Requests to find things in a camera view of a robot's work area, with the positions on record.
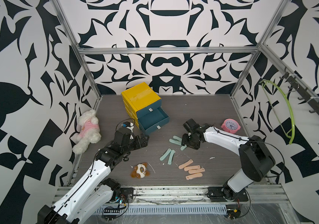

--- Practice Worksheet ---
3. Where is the yellow drawer cabinet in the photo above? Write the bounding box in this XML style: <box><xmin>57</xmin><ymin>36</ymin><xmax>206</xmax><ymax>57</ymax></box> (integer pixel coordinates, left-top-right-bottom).
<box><xmin>121</xmin><ymin>82</ymin><xmax>161</xmax><ymax>127</ymax></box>

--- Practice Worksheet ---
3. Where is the teal top drawer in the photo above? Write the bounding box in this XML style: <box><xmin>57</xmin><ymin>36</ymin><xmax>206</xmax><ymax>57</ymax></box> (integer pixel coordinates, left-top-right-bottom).
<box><xmin>136</xmin><ymin>99</ymin><xmax>162</xmax><ymax>119</ymax></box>

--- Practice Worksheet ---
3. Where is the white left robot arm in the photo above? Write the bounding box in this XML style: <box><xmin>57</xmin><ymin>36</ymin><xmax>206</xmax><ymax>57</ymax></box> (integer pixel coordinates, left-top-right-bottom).
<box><xmin>37</xmin><ymin>127</ymin><xmax>149</xmax><ymax>224</ymax></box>

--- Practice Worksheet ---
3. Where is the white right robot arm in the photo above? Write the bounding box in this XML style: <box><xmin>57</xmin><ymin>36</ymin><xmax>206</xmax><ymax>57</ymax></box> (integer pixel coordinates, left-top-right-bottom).
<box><xmin>181</xmin><ymin>119</ymin><xmax>276</xmax><ymax>200</ymax></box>

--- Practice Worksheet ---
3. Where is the brown white plush toy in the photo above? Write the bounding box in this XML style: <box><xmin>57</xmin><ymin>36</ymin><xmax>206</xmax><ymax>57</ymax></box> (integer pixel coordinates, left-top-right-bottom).
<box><xmin>131</xmin><ymin>162</ymin><xmax>150</xmax><ymax>179</ymax></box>

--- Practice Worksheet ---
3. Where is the white plush dog pink shirt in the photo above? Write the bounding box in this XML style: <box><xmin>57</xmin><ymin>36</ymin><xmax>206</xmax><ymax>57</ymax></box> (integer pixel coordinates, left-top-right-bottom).
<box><xmin>72</xmin><ymin>109</ymin><xmax>102</xmax><ymax>155</ymax></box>

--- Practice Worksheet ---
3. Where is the pink alarm clock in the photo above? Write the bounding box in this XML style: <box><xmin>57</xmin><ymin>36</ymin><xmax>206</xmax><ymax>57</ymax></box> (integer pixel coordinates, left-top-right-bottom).
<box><xmin>221</xmin><ymin>119</ymin><xmax>241</xmax><ymax>134</ymax></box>

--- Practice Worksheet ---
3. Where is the green toy bow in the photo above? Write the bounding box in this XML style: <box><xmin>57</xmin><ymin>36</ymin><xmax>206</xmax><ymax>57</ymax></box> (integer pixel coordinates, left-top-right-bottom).
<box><xmin>260</xmin><ymin>79</ymin><xmax>296</xmax><ymax>145</ymax></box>

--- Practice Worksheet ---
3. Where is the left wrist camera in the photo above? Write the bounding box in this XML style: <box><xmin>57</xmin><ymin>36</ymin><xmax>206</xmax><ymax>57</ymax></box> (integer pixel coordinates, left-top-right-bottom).
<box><xmin>121</xmin><ymin>121</ymin><xmax>135</xmax><ymax>140</ymax></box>

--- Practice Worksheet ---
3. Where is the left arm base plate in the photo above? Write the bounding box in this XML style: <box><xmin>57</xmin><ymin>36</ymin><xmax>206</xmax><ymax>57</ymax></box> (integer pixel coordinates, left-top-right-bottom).
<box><xmin>108</xmin><ymin>187</ymin><xmax>134</xmax><ymax>203</ymax></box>

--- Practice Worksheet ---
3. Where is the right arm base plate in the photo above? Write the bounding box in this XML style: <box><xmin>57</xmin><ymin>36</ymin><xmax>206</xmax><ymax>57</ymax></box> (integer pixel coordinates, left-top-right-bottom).
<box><xmin>207</xmin><ymin>186</ymin><xmax>249</xmax><ymax>202</ymax></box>

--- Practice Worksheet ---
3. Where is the black wall hook rack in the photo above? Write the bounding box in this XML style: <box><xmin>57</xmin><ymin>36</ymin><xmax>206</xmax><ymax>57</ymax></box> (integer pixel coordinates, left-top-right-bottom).
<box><xmin>281</xmin><ymin>67</ymin><xmax>319</xmax><ymax>116</ymax></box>

